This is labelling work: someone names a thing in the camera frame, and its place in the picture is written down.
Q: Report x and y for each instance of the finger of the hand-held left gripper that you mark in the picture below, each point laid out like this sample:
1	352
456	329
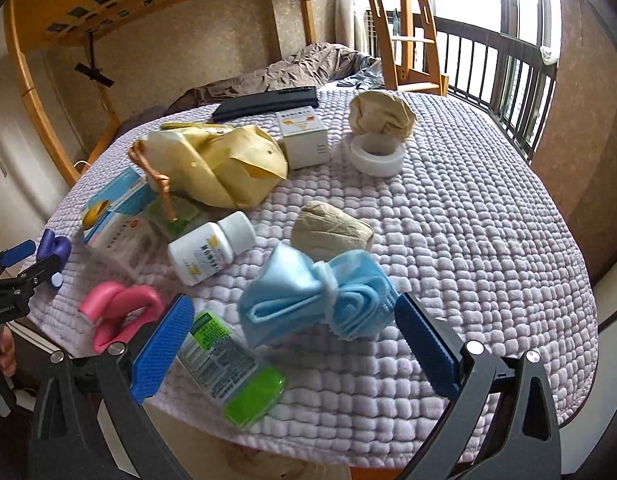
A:
38	270
18	254

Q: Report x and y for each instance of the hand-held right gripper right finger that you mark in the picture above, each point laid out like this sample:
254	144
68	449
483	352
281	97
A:
428	347

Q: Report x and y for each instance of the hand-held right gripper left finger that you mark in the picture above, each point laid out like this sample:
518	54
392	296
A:
158	350

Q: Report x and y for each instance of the purple plastic object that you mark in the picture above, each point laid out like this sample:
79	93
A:
58	250

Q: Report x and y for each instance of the green capped clear bottle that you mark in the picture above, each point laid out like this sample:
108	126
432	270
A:
223	365

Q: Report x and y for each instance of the blue face mask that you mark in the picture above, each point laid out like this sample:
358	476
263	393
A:
288	295

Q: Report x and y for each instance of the person's left hand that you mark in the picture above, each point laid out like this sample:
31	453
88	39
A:
7	352

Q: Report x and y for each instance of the white cabinet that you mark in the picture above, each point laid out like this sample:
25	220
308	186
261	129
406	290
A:
18	200

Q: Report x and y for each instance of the white pill bottle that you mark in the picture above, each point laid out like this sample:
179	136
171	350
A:
203	255

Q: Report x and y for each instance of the blue white medicine box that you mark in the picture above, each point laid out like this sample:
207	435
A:
123	195

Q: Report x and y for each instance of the lavender quilted blanket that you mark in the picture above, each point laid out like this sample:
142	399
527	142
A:
463	235

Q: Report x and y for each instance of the green plastic packet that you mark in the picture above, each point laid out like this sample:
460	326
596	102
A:
183	217

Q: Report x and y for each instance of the white tape roll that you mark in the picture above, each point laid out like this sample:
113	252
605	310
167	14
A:
376	165

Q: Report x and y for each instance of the black tape strips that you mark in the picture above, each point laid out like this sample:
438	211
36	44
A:
96	74

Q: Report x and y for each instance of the yellow paper bag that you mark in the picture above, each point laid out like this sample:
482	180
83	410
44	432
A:
238	170

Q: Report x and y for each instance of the white orange medicine box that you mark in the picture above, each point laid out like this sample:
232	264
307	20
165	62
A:
306	145

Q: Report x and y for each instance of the black flat case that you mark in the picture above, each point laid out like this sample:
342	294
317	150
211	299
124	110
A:
263	105

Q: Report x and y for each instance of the grey cloth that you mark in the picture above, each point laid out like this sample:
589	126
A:
366	77

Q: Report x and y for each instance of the brown duvet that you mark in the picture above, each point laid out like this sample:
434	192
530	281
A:
298	67

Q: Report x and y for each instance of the wooden ladder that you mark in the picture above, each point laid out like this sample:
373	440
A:
385	35

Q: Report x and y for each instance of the small white object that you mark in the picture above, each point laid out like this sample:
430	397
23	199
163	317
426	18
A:
548	55

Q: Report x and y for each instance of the dark window railing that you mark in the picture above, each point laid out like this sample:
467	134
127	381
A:
488	35

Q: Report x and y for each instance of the white curtain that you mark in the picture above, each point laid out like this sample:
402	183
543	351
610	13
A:
346	15

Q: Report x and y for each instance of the wooden bunk bed frame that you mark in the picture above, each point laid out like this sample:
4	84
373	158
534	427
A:
21	30

